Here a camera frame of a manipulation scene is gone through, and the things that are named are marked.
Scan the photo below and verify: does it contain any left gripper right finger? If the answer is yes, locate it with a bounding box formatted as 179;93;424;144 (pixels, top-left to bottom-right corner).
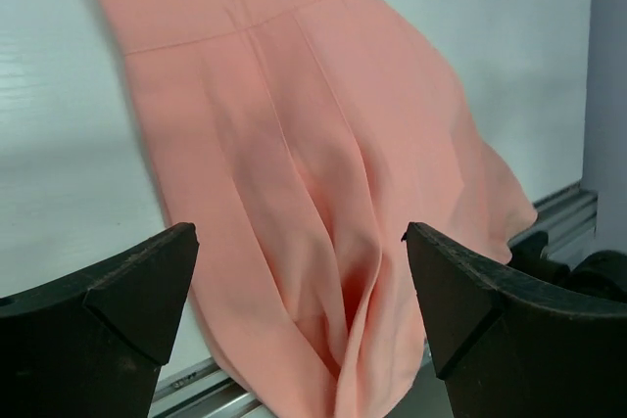
404;223;626;417

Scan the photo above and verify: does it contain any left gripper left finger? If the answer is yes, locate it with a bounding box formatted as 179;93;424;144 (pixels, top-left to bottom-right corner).
1;223;199;417

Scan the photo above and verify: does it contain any pink skirt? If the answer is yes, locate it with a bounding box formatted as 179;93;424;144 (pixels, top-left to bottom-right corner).
99;0;537;417

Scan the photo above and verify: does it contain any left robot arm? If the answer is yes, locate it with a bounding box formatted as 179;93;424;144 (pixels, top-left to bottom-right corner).
1;223;626;417

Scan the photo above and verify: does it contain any aluminium mounting rail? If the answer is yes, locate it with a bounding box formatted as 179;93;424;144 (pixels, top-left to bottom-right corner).
148;183;598;417

